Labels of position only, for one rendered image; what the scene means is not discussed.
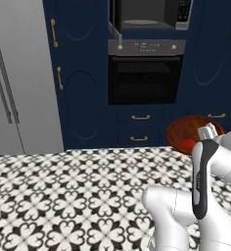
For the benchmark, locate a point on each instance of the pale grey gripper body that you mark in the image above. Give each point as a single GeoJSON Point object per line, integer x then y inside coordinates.
{"type": "Point", "coordinates": [207, 132]}

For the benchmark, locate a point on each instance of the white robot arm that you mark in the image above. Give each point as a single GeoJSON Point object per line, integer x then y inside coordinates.
{"type": "Point", "coordinates": [173, 212]}

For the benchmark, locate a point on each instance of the red tomato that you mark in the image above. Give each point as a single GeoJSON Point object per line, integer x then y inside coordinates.
{"type": "Point", "coordinates": [187, 146]}

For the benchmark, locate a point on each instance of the brown wooden bowl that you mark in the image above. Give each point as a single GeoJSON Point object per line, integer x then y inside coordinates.
{"type": "Point", "coordinates": [182, 129]}

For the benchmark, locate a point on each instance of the wide blue cupboard door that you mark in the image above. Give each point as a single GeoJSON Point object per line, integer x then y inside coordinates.
{"type": "Point", "coordinates": [212, 55]}

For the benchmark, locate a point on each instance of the tall blue cupboard door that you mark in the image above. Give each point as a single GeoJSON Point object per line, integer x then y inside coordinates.
{"type": "Point", "coordinates": [84, 104]}

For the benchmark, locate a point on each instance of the glass microwave turntable plate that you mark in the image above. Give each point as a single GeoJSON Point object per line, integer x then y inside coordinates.
{"type": "Point", "coordinates": [140, 22]}

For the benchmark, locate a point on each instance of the black microwave oven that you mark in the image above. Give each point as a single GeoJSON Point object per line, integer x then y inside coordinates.
{"type": "Point", "coordinates": [150, 14]}

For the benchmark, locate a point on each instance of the microwave door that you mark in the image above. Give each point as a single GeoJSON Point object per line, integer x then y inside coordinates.
{"type": "Point", "coordinates": [114, 19]}

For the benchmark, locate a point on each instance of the short blue cupboard door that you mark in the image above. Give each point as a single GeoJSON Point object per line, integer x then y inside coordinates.
{"type": "Point", "coordinates": [78, 26]}

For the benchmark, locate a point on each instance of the blue drawer front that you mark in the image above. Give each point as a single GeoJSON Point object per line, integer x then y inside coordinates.
{"type": "Point", "coordinates": [140, 137]}
{"type": "Point", "coordinates": [140, 118]}

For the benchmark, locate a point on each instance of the black built-in oven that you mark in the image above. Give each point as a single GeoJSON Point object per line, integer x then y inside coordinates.
{"type": "Point", "coordinates": [143, 78]}

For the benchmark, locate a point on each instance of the grey fridge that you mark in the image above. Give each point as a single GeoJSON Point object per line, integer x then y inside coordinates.
{"type": "Point", "coordinates": [29, 81]}

